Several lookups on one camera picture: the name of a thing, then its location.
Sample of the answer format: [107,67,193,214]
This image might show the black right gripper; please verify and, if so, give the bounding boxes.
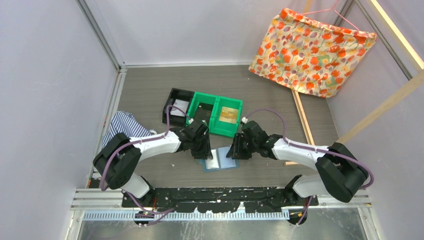
[226,132,258,160]

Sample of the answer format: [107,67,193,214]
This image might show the blue card holder wallet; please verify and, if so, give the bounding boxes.
[196,146,239,172]

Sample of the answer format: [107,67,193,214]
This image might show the white cards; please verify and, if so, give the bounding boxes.
[170,99,189,117]

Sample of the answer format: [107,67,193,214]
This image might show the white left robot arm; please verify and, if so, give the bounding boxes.
[93,120,213,207]

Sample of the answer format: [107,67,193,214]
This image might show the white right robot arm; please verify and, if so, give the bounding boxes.
[226,121,374,205]

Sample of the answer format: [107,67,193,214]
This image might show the green bin with gold card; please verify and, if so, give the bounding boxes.
[209,96,243,138]

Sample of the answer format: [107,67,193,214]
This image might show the gold credit card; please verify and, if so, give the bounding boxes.
[219,106,239,124]

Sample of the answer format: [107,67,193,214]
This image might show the black credit card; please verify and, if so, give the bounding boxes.
[193,102,214,125]

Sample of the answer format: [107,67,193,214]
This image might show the green bin with black card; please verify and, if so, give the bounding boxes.
[187,92,218,133]

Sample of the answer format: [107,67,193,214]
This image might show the black plastic bin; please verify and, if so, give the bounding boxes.
[162,88,195,127]

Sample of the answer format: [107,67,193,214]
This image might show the blue striped cloth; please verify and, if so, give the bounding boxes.
[101,111,157,148]

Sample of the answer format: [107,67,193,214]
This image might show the floral orange fabric bag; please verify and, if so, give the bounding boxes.
[248,8,377,98]

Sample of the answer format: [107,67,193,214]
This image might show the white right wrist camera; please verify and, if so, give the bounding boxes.
[240,117,249,125]

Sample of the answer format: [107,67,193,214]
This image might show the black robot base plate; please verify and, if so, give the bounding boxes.
[137,186,307,214]

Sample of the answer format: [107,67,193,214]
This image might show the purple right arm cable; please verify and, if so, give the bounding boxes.
[241,109,375,190]

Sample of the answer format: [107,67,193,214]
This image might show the pink wire hanger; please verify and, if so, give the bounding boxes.
[300,0,361,32]

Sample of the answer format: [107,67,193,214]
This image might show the wooden frame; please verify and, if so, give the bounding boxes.
[294,0,424,171]

